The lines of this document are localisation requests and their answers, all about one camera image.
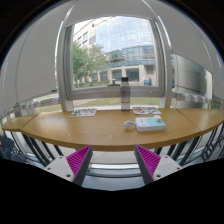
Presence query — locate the white window frame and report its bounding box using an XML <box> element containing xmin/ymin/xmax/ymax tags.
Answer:
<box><xmin>54</xmin><ymin>0</ymin><xmax>176</xmax><ymax>113</ymax></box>

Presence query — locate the white teal power bank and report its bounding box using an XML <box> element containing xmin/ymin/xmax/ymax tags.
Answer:
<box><xmin>135</xmin><ymin>117</ymin><xmax>166</xmax><ymax>132</ymax></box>

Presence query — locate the wooden curved counter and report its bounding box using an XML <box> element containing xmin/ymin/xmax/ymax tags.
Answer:
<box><xmin>3</xmin><ymin>108</ymin><xmax>224</xmax><ymax>152</ymax></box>

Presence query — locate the white charger plug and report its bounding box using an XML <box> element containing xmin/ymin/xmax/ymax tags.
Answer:
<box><xmin>154</xmin><ymin>115</ymin><xmax>162</xmax><ymax>121</ymax></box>

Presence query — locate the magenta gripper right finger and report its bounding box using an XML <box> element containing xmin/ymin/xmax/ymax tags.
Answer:
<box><xmin>134</xmin><ymin>145</ymin><xmax>182</xmax><ymax>185</ymax></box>

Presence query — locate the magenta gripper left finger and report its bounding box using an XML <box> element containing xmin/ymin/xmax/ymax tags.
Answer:
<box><xmin>45</xmin><ymin>145</ymin><xmax>93</xmax><ymax>186</ymax></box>

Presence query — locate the white coiled cable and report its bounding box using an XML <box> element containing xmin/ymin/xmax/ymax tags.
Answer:
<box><xmin>122</xmin><ymin>120</ymin><xmax>137</xmax><ymax>131</ymax></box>

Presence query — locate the clear water bottle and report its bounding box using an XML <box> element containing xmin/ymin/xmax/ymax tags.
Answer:
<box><xmin>120</xmin><ymin>77</ymin><xmax>130</xmax><ymax>111</ymax></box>

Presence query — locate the colourful booklet left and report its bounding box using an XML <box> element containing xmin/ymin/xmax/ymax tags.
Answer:
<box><xmin>70</xmin><ymin>108</ymin><xmax>97</xmax><ymax>117</ymax></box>

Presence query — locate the colourful booklet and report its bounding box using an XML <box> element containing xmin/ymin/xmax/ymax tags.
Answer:
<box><xmin>70</xmin><ymin>108</ymin><xmax>97</xmax><ymax>117</ymax></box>
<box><xmin>132</xmin><ymin>107</ymin><xmax>162</xmax><ymax>115</ymax></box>

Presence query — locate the colourful booklet right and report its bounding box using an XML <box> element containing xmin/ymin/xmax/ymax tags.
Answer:
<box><xmin>132</xmin><ymin>107</ymin><xmax>162</xmax><ymax>115</ymax></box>

